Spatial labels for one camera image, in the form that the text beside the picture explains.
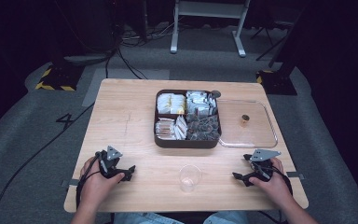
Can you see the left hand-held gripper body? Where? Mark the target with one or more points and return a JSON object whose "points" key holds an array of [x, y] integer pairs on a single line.
{"points": [[110, 165]]}

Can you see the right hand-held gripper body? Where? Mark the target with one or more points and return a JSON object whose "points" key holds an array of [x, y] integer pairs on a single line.
{"points": [[262, 168]]}

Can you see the person's right hand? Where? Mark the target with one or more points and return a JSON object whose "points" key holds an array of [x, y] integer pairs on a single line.
{"points": [[275, 188]]}

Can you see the person's left hand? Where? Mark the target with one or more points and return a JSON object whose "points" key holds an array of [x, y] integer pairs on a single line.
{"points": [[94, 186]]}

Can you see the grey tape strip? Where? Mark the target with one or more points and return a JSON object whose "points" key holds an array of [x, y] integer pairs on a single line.
{"points": [[71, 182], [295, 175]]}

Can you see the clear plastic lid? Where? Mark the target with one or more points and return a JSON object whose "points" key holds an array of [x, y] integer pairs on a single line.
{"points": [[254, 133]]}

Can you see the person's right jeans leg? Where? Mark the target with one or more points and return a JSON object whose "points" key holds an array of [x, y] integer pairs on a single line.
{"points": [[227, 217]]}

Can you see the person's jeans leg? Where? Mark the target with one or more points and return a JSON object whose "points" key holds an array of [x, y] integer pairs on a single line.
{"points": [[227, 217], [146, 218]]}

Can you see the person's left jeans leg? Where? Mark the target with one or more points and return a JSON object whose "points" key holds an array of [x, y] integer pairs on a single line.
{"points": [[146, 218]]}

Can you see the clear plastic cup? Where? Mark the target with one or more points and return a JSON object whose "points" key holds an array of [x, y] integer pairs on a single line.
{"points": [[190, 177]]}

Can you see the pile of clear stick packets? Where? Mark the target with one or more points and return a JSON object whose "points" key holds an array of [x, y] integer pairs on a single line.
{"points": [[169, 129]]}

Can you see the pile of dark round capsules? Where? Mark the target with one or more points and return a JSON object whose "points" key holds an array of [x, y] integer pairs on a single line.
{"points": [[203, 127]]}

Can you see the brown divided box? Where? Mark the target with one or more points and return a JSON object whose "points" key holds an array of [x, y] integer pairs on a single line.
{"points": [[186, 144]]}

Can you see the pile of white yellow packets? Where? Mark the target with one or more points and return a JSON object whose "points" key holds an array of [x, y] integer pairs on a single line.
{"points": [[171, 104]]}

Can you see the pile of silver packets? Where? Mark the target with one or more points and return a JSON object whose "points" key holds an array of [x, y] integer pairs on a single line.
{"points": [[200, 102]]}

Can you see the single grey round capsule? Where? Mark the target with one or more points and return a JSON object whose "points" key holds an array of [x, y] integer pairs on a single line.
{"points": [[215, 94]]}

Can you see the yellow black striped stand base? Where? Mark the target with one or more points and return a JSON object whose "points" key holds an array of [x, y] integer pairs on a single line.
{"points": [[59, 82], [276, 82]]}

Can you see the black tripod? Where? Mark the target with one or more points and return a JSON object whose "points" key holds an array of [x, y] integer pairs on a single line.
{"points": [[270, 40]]}

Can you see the white desk frame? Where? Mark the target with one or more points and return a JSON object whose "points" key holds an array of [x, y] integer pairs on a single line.
{"points": [[209, 9]]}

